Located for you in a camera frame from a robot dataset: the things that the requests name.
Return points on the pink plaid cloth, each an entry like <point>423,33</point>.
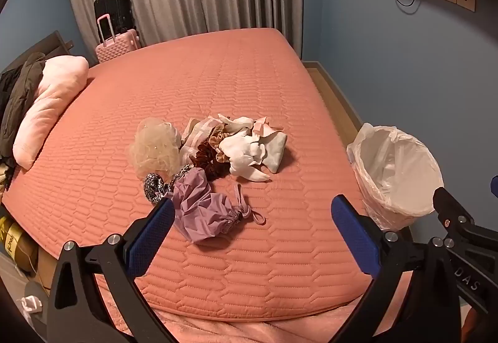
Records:
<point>194,137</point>

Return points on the pink plush pillow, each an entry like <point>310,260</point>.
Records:
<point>50,102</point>

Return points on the dark wooden headboard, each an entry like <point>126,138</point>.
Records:
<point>54,43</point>

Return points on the beige mesh bath pouf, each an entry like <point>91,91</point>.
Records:
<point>153,150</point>

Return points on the black hard suitcase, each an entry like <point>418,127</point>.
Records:
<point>116,8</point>

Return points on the pink hard suitcase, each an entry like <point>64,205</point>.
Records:
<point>120,47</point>

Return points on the light wooden bed frame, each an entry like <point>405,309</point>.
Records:
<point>330,94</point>

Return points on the white sock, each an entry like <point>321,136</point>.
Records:
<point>245,156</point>

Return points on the dark brown scrunchie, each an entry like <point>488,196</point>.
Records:
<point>208,162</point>

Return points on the crumpled white tissue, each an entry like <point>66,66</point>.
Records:
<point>31,304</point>

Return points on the leopard print scrunchie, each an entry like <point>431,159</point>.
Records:
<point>153,185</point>

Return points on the dark olive jacket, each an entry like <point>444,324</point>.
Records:
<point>19,102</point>

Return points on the trash bin with white liner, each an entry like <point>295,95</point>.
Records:
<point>393,172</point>

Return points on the pink zigzag-edged cloth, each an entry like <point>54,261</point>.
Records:
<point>268,128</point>

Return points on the pale grey sock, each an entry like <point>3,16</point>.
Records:
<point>278,150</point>

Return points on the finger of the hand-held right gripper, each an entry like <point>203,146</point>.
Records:
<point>495,185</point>
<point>453,211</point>

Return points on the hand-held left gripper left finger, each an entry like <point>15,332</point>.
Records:
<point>151,238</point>

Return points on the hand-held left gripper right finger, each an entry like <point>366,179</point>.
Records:
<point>354,234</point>

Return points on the pink quilted bed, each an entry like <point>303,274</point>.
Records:
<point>233,86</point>

